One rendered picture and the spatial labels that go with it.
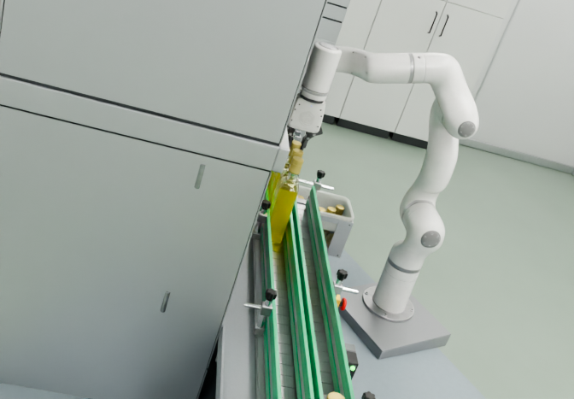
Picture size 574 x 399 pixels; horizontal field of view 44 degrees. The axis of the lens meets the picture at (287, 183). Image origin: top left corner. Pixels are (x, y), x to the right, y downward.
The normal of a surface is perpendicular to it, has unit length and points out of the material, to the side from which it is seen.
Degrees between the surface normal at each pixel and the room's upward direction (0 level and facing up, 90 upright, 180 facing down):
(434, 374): 0
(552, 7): 90
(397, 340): 3
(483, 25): 90
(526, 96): 90
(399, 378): 0
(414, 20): 90
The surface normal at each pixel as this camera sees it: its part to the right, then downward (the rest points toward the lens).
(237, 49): 0.05, 0.47
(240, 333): 0.29, -0.86
